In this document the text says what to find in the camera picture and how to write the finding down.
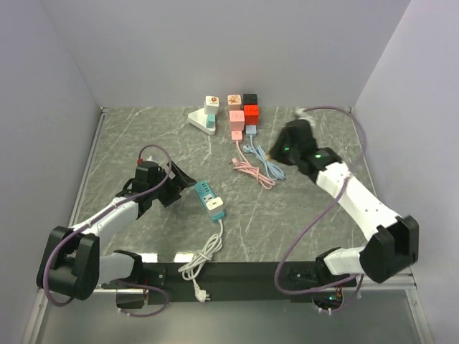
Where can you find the white cube adapter with picture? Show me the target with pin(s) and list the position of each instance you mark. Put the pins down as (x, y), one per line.
(211, 105)

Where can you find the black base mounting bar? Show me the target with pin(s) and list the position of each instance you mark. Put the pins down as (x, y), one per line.
(238, 281)

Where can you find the pink power strip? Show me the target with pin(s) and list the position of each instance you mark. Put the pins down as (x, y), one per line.
(236, 135)

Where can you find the red cube socket adapter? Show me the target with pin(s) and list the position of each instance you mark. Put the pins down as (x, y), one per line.
(251, 113)

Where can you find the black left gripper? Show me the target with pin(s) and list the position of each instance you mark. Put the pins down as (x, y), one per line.
(173, 195)

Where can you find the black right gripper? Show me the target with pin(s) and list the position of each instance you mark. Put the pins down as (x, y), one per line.
(276, 153)

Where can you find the black cube adapter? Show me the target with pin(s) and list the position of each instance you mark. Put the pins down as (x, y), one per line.
(249, 99)

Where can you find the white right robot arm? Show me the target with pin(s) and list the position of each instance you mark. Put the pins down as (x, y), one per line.
(392, 241)

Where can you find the pink cube socket adapter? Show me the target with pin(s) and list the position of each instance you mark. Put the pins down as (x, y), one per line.
(236, 120)

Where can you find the pink deer cube adapter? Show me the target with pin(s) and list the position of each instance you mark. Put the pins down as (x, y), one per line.
(234, 102)

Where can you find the teal plug adapter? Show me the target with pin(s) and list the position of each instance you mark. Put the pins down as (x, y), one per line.
(210, 121)

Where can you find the light blue power strip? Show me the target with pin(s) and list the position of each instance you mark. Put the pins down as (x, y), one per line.
(251, 130)

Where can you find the teal power strip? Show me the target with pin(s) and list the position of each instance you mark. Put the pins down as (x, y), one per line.
(205, 193)

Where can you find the white triangular power strip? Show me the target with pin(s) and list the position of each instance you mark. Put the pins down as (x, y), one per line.
(198, 119)

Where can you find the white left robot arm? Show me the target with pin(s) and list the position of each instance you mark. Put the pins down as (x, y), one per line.
(72, 264)

